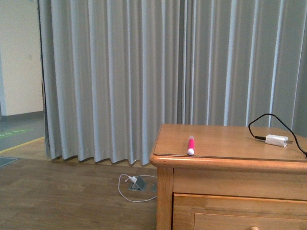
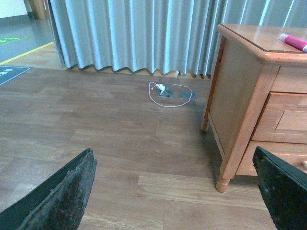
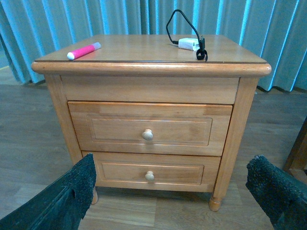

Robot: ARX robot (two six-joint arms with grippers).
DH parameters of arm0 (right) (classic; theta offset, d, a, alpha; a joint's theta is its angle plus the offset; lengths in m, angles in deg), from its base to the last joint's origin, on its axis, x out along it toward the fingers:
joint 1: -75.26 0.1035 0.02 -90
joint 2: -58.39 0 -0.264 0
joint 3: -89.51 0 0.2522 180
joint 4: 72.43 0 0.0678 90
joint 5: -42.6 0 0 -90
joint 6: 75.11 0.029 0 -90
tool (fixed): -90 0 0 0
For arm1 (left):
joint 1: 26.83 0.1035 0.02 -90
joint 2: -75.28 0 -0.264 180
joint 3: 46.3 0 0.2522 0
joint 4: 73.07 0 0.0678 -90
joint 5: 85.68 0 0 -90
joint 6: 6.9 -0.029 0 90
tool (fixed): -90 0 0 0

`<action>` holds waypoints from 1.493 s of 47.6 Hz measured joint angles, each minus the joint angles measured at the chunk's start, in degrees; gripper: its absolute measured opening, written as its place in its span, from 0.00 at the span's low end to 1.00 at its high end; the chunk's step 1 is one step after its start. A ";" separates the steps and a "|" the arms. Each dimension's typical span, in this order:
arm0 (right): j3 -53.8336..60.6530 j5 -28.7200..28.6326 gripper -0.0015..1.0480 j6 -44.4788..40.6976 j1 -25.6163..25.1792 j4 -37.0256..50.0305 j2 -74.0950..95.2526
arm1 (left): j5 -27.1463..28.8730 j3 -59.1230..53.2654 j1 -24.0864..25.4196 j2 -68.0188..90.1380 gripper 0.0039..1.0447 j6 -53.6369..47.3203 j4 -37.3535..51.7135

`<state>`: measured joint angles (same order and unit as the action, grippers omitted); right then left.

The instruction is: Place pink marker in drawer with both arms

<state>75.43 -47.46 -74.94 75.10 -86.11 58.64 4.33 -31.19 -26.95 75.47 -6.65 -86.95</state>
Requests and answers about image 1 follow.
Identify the open metal floor socket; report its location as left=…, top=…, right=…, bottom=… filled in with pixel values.
left=128, top=178, right=147, bottom=191

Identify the white floor plug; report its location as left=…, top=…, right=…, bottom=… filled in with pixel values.
left=125, top=176, right=138, bottom=183

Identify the pink marker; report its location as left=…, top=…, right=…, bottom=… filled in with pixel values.
left=187, top=136, right=195, bottom=156

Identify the wooden drawer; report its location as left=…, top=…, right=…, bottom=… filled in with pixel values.
left=172, top=194, right=307, bottom=230

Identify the black charger cable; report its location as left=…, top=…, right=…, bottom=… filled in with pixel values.
left=248, top=113, right=307, bottom=159

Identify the closed metal floor plate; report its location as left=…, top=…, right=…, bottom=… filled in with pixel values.
left=151, top=183, right=157, bottom=192

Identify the wooden nightstand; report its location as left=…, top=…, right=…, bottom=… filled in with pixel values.
left=150, top=124, right=307, bottom=230

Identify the grey pleated curtain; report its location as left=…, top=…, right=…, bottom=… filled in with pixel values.
left=38, top=0, right=307, bottom=164

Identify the grey floor sign mat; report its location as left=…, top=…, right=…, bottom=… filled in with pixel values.
left=0, top=157, right=18, bottom=167

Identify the white charger adapter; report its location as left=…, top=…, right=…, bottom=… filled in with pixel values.
left=265, top=134, right=293, bottom=147

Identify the white floor cable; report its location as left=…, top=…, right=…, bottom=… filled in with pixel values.
left=118, top=173, right=158, bottom=203

